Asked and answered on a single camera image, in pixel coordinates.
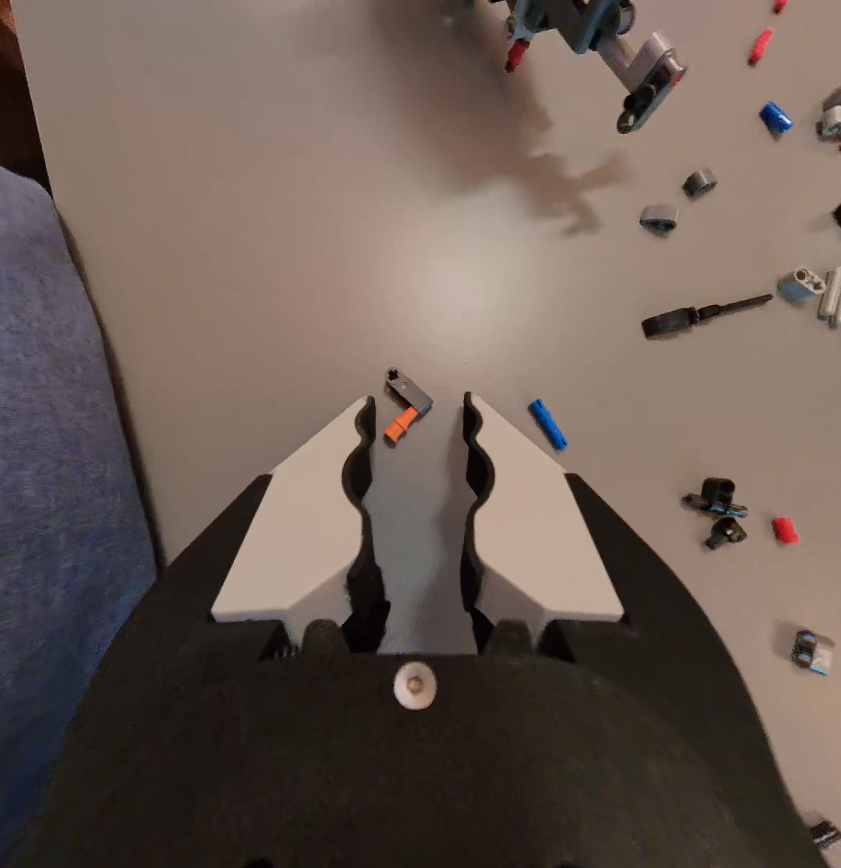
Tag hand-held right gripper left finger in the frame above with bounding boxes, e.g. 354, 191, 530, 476
210, 395, 389, 653

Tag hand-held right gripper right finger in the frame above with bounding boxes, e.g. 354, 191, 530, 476
460, 391, 626, 653

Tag grey lego liftarm orange pin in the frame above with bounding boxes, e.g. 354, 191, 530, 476
383, 366, 435, 445

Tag multicoloured lego model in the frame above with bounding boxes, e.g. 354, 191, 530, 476
491, 0, 689, 135

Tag long blue lego pin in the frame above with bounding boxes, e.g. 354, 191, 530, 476
527, 399, 569, 450

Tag black lego joint piece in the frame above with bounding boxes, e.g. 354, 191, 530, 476
681, 478, 748, 518

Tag black lego shaft piece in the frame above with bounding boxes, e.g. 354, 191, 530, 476
641, 293, 774, 340

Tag grey black lego block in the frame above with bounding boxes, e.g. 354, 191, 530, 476
791, 631, 833, 675

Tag light grey two-hole lego connector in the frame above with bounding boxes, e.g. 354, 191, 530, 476
778, 268, 827, 302

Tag small grey lego piece red pin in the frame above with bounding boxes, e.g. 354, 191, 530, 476
817, 81, 841, 153

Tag person's blue sweater torso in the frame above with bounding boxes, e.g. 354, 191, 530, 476
0, 159, 160, 868

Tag wooden cabinet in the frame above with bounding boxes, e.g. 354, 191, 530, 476
0, 0, 52, 194

